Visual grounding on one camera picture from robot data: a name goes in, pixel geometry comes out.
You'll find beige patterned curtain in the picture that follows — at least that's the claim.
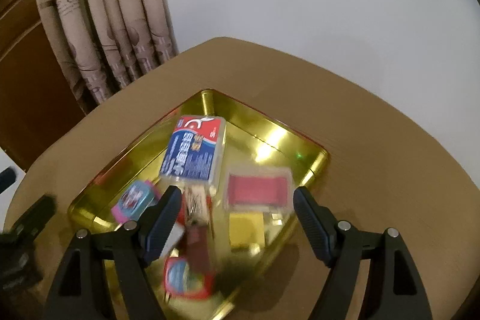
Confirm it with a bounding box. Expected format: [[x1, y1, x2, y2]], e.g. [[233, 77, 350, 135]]
[[36, 0, 176, 111]]

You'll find gold YSL lipstick case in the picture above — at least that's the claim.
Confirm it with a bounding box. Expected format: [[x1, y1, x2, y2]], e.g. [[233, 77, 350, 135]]
[[184, 184, 210, 226]]

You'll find gold metal tin tray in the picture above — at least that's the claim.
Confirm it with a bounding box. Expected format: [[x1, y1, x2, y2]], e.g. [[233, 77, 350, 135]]
[[66, 88, 331, 320]]

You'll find clear box with red pad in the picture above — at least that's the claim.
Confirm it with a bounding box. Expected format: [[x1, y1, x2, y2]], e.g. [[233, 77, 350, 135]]
[[223, 165, 295, 214]]

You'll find brown wooden door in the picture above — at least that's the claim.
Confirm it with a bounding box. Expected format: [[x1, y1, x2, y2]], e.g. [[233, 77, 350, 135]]
[[0, 0, 86, 170]]

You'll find red rectangular block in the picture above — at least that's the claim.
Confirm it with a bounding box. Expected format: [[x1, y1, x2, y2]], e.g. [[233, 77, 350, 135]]
[[185, 201, 217, 300]]

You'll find pink rectangular block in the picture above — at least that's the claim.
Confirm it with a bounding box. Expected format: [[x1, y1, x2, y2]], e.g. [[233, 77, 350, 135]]
[[111, 205, 130, 225]]

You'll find clear floss pick box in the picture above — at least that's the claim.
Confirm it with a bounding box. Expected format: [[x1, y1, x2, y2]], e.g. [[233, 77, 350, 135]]
[[159, 115, 226, 196]]

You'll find red yellow striped cube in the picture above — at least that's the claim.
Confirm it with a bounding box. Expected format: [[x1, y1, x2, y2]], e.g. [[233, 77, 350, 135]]
[[229, 212, 265, 249]]

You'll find small blue round tin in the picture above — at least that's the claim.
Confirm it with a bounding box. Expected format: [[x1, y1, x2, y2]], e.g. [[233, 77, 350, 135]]
[[115, 180, 158, 221]]

